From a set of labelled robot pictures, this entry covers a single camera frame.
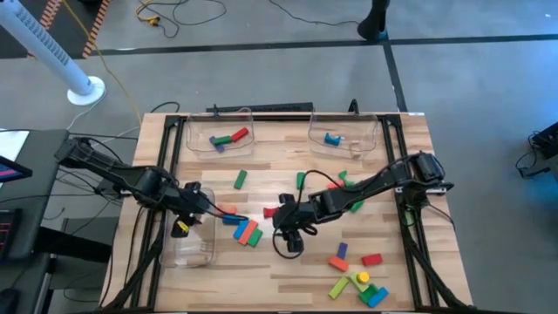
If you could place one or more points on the small black clamp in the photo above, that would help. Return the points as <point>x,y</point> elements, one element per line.
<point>353,106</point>

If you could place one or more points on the gray side desk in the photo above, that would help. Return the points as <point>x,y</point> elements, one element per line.
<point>43,183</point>

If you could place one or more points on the orange rectangular block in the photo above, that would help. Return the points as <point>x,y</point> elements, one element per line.
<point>248,232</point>

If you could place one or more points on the black hazard striped mat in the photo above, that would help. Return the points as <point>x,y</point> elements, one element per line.
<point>74,30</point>

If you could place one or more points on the blue arch block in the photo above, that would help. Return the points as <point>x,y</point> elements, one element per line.
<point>329,140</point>

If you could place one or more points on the lime green triangle block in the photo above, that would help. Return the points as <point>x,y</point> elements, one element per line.
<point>355,283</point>

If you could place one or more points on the black backlit keyboard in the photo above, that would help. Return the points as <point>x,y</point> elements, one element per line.
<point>8,235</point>

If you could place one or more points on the blue cylinder block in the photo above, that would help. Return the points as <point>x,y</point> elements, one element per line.
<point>231,220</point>

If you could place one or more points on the orange cube block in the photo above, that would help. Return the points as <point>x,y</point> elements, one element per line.
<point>338,264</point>

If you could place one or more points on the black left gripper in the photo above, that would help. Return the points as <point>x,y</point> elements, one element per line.
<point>192,205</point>

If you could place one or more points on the green rectangular block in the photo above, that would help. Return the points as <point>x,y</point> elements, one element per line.
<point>222,141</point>
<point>240,180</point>
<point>255,238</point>

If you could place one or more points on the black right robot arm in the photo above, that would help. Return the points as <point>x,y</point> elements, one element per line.
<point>375,185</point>

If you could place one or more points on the black equipment box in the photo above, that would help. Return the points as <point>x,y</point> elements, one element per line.
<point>547,144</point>

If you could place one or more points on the long lime green block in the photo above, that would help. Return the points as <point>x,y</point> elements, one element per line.
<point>338,288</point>

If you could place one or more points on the blue rectangular block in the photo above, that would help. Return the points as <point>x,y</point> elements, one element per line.
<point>379,297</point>
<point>240,230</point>

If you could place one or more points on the black power strip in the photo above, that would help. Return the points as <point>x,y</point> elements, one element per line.
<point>270,107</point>

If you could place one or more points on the black desk base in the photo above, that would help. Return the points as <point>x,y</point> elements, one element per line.
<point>78,244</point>

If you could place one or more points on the long purple block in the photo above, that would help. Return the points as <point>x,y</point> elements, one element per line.
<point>219,149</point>

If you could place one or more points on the white tower fan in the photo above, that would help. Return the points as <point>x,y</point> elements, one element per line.
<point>39,48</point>

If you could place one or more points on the short purple block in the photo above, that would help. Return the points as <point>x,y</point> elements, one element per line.
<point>342,250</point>

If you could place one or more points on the yellow cylinder block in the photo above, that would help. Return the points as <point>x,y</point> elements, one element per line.
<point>363,277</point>

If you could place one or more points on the orange cylinder block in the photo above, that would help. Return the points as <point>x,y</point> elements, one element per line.
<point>336,184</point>

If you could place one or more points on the white paper sheet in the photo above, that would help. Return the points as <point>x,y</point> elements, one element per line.
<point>13,144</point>

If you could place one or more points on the black aluminium table frame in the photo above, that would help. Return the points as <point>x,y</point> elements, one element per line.
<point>283,117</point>

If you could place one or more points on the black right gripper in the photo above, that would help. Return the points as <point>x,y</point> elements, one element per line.
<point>301,214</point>

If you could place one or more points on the red arch block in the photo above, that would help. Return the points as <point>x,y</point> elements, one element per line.
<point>269,213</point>
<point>374,259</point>

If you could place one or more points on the red cylinder block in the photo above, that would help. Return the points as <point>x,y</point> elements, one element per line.
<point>240,134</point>

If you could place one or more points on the clear plastic bin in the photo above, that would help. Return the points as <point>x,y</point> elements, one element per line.
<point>196,126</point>
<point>196,248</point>
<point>368,131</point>

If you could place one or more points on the green chunky block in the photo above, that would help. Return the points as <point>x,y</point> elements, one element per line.
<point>367,294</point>

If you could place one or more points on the monitor with pink screen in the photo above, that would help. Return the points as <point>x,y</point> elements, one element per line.
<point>11,172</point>

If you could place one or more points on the green cylinder block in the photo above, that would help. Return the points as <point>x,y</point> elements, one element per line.
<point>357,206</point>
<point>300,182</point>

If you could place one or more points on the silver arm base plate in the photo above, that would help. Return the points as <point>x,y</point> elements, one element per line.
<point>436,189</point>

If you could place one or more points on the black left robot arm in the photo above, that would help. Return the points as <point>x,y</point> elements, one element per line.
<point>144,185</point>

